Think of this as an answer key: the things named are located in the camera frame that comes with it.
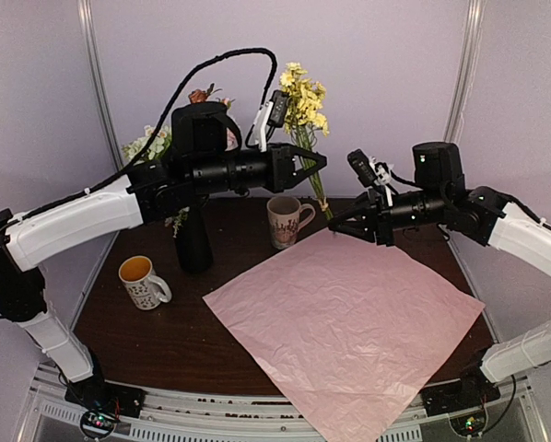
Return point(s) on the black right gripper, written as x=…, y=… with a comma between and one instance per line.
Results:
x=383, y=225

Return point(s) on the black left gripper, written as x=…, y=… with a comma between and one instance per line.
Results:
x=282, y=173

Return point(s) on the yellow small flower bunch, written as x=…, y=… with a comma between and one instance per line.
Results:
x=304, y=117

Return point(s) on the pink rose stem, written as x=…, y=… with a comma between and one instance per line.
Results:
x=232, y=142

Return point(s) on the pink tissue wrapping sheet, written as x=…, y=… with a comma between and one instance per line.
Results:
x=349, y=332

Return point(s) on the orange brown flower stem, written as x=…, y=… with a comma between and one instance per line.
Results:
x=202, y=95

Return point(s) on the blue white hydrangea bunch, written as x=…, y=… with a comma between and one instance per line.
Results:
x=175, y=222

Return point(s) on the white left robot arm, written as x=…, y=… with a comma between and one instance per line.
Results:
x=206, y=156

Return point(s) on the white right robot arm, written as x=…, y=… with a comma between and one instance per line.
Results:
x=486, y=216

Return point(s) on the black tall vase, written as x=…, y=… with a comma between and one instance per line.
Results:
x=193, y=245

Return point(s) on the cream printed mug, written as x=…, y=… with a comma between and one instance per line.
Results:
x=287, y=216

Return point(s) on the floral mug yellow inside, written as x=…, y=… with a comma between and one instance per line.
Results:
x=146, y=289

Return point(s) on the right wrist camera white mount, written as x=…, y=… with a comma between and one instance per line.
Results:
x=372, y=174

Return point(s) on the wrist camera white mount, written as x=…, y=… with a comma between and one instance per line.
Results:
x=270, y=116
x=372, y=174

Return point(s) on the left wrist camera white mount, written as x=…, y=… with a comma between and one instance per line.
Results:
x=270, y=116

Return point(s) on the right aluminium frame post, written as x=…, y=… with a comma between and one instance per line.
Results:
x=472, y=34

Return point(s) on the aluminium frame post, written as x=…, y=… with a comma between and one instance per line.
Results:
x=472, y=34
x=103, y=107

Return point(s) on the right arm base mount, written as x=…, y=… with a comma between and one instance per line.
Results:
x=465, y=400

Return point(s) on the left aluminium frame post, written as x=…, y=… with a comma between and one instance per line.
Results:
x=103, y=107

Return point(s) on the white vented front rail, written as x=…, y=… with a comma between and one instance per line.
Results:
x=181, y=416

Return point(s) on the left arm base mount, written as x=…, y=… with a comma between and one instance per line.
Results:
x=104, y=403

